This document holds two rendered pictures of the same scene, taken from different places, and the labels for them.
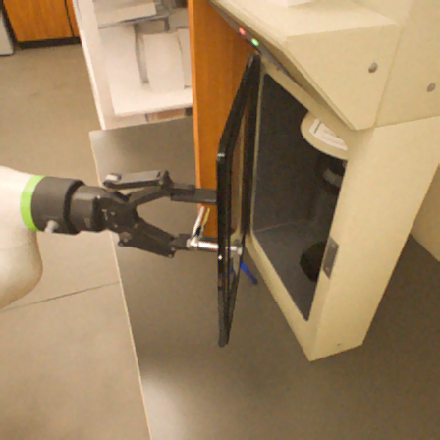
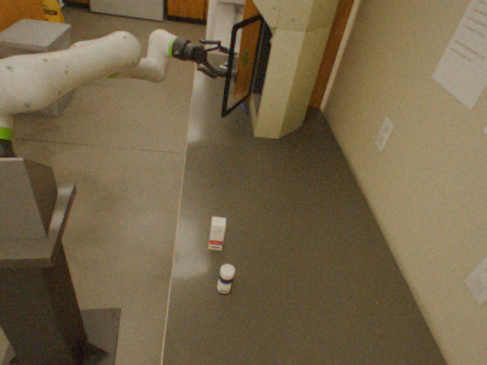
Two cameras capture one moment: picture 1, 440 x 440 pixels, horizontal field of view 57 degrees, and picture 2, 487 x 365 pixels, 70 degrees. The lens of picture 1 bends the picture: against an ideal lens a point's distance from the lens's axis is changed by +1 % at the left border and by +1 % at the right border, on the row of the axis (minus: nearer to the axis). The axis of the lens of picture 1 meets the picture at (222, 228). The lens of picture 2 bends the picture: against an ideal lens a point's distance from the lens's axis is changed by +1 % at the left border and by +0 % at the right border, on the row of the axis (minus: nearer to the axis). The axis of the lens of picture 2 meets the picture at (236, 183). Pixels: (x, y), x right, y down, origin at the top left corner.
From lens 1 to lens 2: 1.04 m
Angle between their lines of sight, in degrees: 8
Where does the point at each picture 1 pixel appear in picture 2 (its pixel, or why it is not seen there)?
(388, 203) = (283, 60)
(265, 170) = (262, 63)
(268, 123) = (265, 41)
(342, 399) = (260, 146)
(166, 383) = (197, 126)
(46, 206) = (177, 44)
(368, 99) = (273, 17)
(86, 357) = (156, 180)
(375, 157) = (277, 39)
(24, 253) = (163, 63)
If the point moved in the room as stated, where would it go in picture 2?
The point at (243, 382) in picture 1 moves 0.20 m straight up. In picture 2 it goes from (226, 133) to (232, 92)
